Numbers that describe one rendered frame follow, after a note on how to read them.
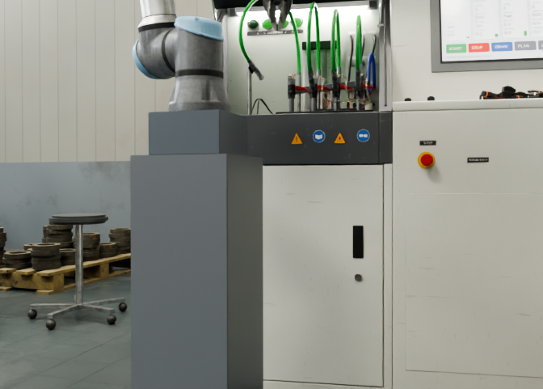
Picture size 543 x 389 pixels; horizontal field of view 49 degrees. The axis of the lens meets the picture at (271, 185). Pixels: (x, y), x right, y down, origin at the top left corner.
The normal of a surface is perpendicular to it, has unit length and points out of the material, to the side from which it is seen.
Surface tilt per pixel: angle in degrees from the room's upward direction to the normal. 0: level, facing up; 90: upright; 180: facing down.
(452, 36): 76
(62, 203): 90
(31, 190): 90
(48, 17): 90
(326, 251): 90
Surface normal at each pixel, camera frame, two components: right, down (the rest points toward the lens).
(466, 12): -0.18, -0.22
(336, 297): -0.18, 0.01
